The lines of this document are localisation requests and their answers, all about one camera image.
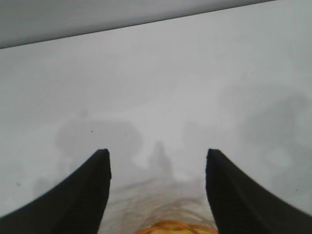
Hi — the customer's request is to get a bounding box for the yellow woven wicker basket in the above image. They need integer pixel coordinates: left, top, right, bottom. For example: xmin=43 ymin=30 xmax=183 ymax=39
xmin=102 ymin=181 xmax=219 ymax=234

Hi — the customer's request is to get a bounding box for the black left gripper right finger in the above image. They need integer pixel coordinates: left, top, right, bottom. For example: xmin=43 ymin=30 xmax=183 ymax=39
xmin=205 ymin=148 xmax=312 ymax=234

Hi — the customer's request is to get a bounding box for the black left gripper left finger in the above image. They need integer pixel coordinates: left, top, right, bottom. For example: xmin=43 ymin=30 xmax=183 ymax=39
xmin=0 ymin=148 xmax=112 ymax=234

